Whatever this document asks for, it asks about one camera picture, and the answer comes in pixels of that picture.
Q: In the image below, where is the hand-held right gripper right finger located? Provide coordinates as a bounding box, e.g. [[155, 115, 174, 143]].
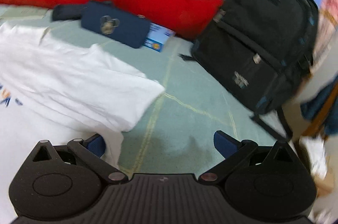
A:
[[198, 130, 295, 184]]

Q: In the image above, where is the navy mouse print pouch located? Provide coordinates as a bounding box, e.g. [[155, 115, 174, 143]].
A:
[[80, 0, 151, 49]]

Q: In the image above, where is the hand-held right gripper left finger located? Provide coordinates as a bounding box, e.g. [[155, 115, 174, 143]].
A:
[[32, 134, 129, 184]]

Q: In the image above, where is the black backpack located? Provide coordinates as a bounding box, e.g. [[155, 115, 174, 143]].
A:
[[180, 0, 320, 141]]

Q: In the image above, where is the wooden chair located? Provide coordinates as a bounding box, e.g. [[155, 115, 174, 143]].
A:
[[301, 87, 338, 140]]

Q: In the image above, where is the teal towel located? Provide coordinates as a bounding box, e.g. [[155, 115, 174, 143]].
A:
[[301, 81, 338, 135]]

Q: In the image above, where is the white printed sweatshirt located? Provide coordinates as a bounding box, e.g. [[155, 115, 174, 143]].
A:
[[0, 22, 166, 224]]

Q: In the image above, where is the white cloth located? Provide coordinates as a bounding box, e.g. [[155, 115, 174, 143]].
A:
[[301, 134, 328, 179]]

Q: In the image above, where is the pink curtain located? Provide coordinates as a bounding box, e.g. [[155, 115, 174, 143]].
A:
[[313, 0, 338, 66]]

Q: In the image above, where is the blue cardboard box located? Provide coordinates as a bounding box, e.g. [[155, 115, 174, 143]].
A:
[[144, 23, 176, 51]]

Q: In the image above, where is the pale green booklet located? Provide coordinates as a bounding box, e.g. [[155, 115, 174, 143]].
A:
[[5, 7, 49, 19]]

